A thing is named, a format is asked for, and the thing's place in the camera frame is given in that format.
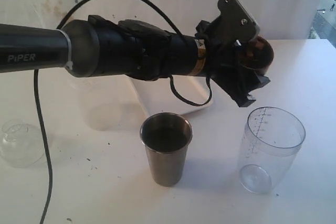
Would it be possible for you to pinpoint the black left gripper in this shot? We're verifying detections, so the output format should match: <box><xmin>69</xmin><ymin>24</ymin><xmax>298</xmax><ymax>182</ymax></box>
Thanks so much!
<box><xmin>195</xmin><ymin>0</ymin><xmax>270</xmax><ymax>108</ymax></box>

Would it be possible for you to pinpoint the brown wooden cup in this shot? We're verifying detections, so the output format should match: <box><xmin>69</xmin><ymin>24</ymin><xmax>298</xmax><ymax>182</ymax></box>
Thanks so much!
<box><xmin>238</xmin><ymin>36</ymin><xmax>274</xmax><ymax>76</ymax></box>

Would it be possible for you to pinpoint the stainless steel cup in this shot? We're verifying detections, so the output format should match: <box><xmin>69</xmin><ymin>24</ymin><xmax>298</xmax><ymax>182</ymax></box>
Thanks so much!
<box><xmin>140</xmin><ymin>112</ymin><xmax>193</xmax><ymax>187</ymax></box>

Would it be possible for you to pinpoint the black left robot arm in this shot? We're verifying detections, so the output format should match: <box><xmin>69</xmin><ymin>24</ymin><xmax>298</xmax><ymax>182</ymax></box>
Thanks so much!
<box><xmin>1</xmin><ymin>0</ymin><xmax>274</xmax><ymax>107</ymax></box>

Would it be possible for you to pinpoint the clear plastic shaker cup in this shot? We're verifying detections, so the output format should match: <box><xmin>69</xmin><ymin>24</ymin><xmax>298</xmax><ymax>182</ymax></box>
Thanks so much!
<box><xmin>238</xmin><ymin>106</ymin><xmax>306</xmax><ymax>194</ymax></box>

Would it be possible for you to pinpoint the clear dome shaker lid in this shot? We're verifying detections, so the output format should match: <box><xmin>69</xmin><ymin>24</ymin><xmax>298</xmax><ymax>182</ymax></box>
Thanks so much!
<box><xmin>1</xmin><ymin>120</ymin><xmax>45</xmax><ymax>168</ymax></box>

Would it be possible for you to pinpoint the white rectangular tray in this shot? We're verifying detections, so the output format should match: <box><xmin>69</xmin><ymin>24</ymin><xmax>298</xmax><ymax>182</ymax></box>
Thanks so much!
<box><xmin>130</xmin><ymin>76</ymin><xmax>213</xmax><ymax>116</ymax></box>

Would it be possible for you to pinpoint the translucent plastic container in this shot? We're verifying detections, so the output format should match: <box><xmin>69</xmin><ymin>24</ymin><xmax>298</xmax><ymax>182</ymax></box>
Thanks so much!
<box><xmin>73</xmin><ymin>77</ymin><xmax>121</xmax><ymax>131</ymax></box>

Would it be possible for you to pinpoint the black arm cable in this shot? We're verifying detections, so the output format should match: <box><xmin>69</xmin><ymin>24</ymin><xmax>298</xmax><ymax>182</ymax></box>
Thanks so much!
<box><xmin>33</xmin><ymin>0</ymin><xmax>212</xmax><ymax>223</ymax></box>

